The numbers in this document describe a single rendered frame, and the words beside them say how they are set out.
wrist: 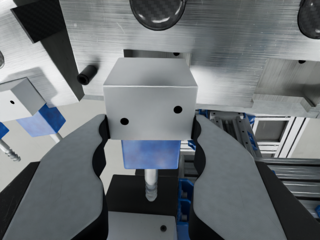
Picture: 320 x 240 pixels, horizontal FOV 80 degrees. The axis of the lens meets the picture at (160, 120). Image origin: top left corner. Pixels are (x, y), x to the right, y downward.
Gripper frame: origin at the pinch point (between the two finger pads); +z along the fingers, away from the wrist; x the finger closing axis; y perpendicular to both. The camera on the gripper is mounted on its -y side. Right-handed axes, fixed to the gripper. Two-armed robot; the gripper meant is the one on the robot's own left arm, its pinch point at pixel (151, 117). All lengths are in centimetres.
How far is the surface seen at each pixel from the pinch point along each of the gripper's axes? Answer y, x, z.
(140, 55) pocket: -1.7, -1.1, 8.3
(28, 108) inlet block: 4.5, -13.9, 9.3
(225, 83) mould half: -0.5, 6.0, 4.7
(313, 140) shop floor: 72, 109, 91
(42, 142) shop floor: 101, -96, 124
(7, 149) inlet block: 14.9, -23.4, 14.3
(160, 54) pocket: -2.0, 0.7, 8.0
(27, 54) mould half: -1.0, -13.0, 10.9
